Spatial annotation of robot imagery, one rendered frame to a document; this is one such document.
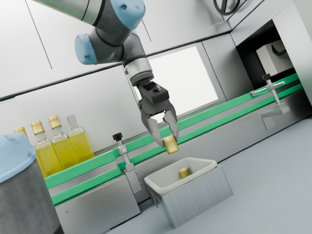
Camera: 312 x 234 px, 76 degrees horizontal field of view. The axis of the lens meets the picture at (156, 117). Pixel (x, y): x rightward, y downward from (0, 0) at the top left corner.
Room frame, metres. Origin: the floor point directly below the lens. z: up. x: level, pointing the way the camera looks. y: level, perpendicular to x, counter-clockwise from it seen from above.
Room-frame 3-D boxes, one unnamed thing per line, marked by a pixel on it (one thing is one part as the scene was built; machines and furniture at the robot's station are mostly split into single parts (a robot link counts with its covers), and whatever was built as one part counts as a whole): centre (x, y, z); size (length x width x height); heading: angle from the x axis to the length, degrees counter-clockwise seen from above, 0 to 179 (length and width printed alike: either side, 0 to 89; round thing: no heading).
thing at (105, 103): (0.95, 0.08, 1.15); 0.90 x 0.03 x 0.34; 106
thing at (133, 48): (0.58, 0.00, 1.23); 0.09 x 0.08 x 0.11; 130
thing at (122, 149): (0.66, 0.14, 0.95); 0.17 x 0.03 x 0.12; 16
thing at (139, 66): (0.58, 0.00, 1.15); 0.08 x 0.08 x 0.05
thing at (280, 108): (0.83, -0.47, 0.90); 0.17 x 0.05 x 0.23; 16
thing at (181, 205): (0.62, 0.01, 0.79); 0.27 x 0.17 x 0.08; 16
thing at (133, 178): (0.68, 0.15, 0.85); 0.09 x 0.04 x 0.07; 16
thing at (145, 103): (0.59, 0.00, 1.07); 0.09 x 0.08 x 0.12; 10
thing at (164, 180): (0.60, 0.01, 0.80); 0.22 x 0.17 x 0.09; 16
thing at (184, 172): (0.69, -0.02, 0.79); 0.04 x 0.04 x 0.04
